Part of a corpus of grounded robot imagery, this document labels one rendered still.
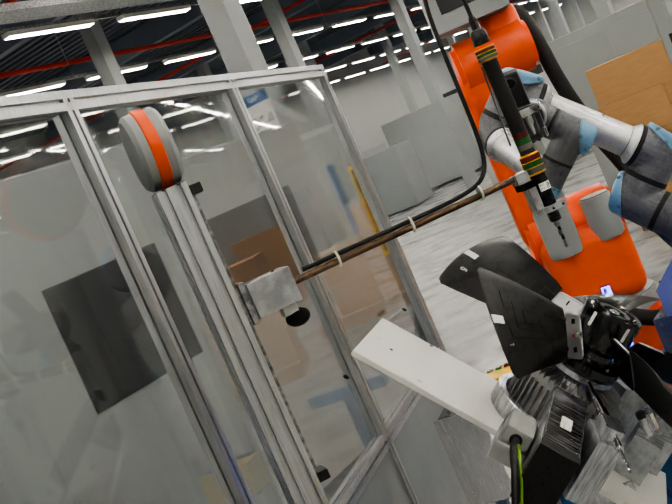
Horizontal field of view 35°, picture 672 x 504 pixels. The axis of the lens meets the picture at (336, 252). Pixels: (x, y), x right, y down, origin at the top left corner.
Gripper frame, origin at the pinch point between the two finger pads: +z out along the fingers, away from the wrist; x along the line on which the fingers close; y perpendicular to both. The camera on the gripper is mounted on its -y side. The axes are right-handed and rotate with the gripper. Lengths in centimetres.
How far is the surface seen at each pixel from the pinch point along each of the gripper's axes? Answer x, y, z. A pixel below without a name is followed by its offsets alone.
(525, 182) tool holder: 2.0, 13.2, 10.0
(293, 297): 46, 14, 43
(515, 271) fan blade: 11.7, 30.3, 7.0
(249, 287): 52, 9, 47
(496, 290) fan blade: 10.5, 27.5, 38.1
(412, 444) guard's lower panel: 70, 77, -54
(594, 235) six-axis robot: 35, 88, -377
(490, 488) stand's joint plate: 31, 68, 25
